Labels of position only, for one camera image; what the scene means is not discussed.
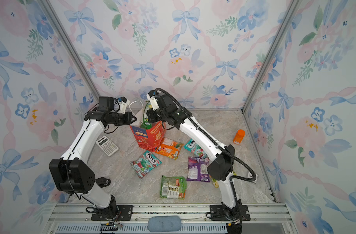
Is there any yellow snack bag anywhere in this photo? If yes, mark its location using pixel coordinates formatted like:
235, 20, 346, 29
209, 176, 219, 188

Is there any green snack bag barcode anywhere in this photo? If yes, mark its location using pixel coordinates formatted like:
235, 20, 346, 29
160, 176, 187, 199

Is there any white scientific calculator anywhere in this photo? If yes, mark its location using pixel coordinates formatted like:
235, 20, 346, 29
96, 136, 119, 157

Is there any grey blue foam pad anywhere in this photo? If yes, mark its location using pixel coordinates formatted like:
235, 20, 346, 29
147, 216, 182, 233

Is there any black corrugated cable hose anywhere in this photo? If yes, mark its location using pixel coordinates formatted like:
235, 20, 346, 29
154, 87, 257, 182

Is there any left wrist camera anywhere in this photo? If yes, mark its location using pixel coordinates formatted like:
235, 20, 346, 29
97, 97, 114, 112

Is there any orange snack packet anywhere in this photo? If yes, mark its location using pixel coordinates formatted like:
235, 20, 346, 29
155, 137, 183, 160

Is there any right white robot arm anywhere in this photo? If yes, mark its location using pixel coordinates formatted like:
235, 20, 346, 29
147, 90, 237, 209

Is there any orange pill bottle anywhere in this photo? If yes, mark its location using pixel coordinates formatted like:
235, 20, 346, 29
233, 129, 246, 144

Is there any teal Fox's candy bag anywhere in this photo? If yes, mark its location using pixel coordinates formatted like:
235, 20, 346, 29
184, 139, 207, 159

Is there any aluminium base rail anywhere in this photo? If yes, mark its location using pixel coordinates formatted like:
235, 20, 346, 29
43, 203, 297, 234

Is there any green candy bag label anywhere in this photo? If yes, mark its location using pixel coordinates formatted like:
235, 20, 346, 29
140, 101, 153, 130

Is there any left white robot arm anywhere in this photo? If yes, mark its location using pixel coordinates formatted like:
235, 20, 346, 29
49, 111, 137, 210

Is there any red paper gift bag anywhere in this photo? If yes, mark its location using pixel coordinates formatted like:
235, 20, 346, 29
129, 100, 167, 153

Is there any purple candy bag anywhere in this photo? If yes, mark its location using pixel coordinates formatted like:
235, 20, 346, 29
187, 157, 210, 182

